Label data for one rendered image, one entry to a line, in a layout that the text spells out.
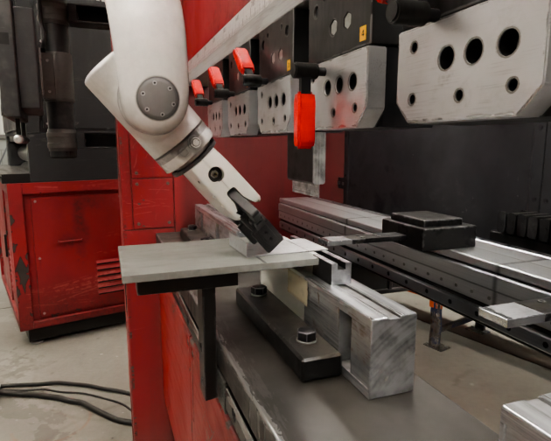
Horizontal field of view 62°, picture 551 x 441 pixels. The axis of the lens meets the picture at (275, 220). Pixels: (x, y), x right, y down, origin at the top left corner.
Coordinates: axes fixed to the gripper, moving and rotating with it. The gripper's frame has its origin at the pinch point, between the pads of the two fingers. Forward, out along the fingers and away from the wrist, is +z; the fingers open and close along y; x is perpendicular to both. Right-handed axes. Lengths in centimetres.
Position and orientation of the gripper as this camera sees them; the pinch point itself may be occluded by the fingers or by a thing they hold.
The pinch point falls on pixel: (261, 234)
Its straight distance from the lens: 69.9
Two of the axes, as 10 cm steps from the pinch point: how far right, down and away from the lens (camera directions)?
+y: -3.9, -1.5, 9.1
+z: 6.0, 7.1, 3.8
